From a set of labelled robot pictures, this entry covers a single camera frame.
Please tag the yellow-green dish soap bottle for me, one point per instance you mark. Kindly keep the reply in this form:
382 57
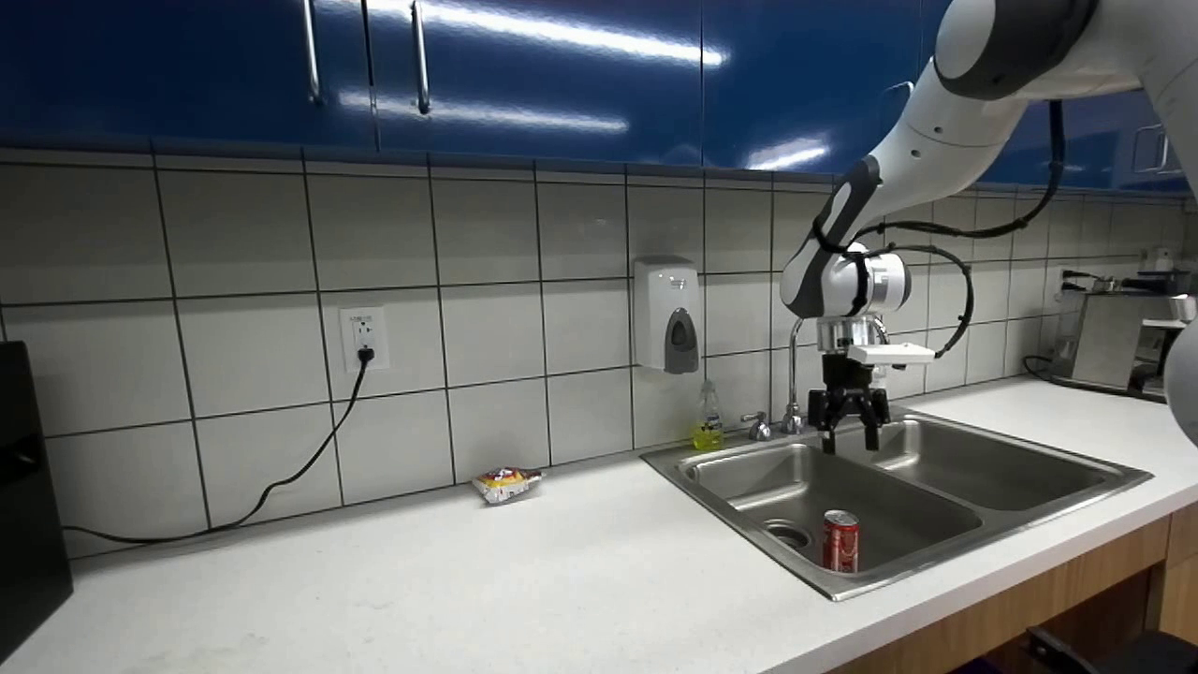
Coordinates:
709 435

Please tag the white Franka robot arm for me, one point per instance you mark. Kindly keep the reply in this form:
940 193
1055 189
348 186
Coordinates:
996 88

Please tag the chrome faucet knob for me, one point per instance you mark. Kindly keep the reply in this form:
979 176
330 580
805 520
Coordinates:
763 427

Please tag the red soda can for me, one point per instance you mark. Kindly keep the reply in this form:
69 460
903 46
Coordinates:
842 545

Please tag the white wall power outlet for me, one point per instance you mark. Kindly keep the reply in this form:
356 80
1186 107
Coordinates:
364 329

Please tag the crumpled snack bag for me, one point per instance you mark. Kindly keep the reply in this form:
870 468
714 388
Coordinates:
508 483

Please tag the wooden base cabinet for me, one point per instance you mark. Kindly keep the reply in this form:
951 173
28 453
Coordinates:
996 610

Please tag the black low equipment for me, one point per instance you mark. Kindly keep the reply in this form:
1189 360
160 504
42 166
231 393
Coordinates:
1109 654

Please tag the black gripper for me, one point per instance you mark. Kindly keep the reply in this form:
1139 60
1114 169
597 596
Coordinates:
849 393

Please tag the stainless steel double sink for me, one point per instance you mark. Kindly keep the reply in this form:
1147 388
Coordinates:
976 468

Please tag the black box appliance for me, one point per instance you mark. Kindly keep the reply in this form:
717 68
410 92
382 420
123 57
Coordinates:
28 499

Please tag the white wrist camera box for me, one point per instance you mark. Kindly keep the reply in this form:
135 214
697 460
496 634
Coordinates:
900 353

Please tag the silver coffee machine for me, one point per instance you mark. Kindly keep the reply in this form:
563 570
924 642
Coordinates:
1109 343

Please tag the white wall soap dispenser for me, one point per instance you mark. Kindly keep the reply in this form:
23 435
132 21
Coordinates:
664 305

